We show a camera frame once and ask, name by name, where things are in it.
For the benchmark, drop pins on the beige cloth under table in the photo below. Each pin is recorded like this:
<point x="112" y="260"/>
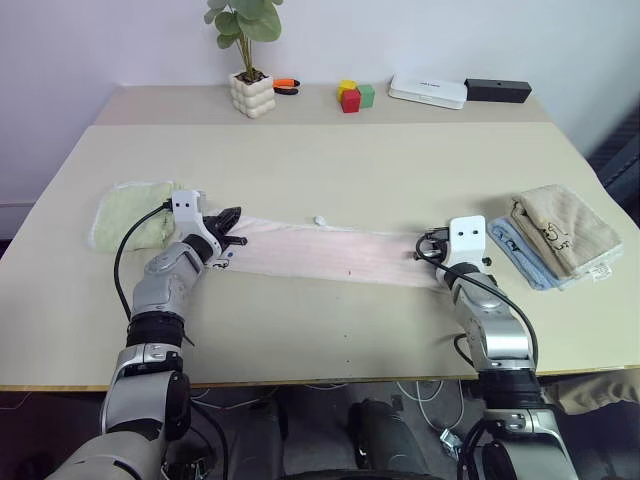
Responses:
<point x="590" y="395"/>

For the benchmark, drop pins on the beige folded towel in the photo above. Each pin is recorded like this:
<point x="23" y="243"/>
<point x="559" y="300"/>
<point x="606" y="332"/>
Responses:
<point x="570" y="225"/>

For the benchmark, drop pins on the dark rounded shape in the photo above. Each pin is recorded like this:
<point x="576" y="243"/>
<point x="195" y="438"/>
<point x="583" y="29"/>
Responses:
<point x="385" y="435"/>

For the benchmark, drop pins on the pink towel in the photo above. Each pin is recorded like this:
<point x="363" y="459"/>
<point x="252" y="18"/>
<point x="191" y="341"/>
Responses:
<point x="325" y="252"/>

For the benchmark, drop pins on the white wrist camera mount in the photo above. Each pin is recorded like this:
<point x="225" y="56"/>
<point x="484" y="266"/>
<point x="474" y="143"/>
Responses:
<point x="467" y="235"/>
<point x="184" y="205"/>

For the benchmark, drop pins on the green cube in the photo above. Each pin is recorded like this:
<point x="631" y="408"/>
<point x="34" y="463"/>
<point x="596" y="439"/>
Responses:
<point x="367" y="95"/>

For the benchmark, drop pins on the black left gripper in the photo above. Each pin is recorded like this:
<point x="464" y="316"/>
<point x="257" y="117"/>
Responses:
<point x="216" y="225"/>

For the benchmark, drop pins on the black rectangular box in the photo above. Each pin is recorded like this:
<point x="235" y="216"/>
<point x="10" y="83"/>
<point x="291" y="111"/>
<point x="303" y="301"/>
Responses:
<point x="497" y="91"/>

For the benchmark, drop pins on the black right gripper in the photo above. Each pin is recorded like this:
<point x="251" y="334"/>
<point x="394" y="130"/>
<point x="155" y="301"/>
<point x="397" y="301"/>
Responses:
<point x="436" y="246"/>

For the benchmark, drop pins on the yellow cube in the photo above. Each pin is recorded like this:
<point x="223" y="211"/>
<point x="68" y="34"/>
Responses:
<point x="346" y="86"/>

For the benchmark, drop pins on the white bubbled plant pot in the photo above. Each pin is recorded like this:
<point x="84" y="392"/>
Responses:
<point x="252" y="97"/>

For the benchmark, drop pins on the red cube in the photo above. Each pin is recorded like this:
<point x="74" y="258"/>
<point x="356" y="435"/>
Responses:
<point x="351" y="102"/>

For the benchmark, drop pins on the ribbed chair backrest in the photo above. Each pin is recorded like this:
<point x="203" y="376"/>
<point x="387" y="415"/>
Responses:
<point x="622" y="155"/>

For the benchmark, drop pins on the light green towel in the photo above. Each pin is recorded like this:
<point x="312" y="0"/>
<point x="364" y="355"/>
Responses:
<point x="120" y="215"/>

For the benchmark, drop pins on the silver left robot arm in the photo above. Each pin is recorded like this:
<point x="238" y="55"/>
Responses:
<point x="160" y="285"/>

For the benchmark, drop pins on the orange marker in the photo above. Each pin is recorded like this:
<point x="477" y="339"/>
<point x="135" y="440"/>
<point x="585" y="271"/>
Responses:
<point x="286" y="82"/>

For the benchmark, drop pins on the green leafy plant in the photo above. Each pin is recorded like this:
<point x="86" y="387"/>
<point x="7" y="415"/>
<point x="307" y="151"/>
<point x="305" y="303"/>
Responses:
<point x="245" y="20"/>

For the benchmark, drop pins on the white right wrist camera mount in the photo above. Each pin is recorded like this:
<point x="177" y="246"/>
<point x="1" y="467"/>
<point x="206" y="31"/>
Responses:
<point x="467" y="235"/>

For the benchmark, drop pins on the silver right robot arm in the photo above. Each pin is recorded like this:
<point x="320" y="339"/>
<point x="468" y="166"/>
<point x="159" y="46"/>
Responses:
<point x="500" y="335"/>

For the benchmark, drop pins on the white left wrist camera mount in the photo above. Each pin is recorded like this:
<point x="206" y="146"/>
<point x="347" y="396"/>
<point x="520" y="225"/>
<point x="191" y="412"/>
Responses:
<point x="184" y="205"/>

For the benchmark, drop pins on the white flat box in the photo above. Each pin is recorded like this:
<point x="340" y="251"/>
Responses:
<point x="425" y="90"/>

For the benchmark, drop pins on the light blue folded towel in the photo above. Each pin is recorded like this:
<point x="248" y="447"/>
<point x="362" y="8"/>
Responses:
<point x="515" y="250"/>

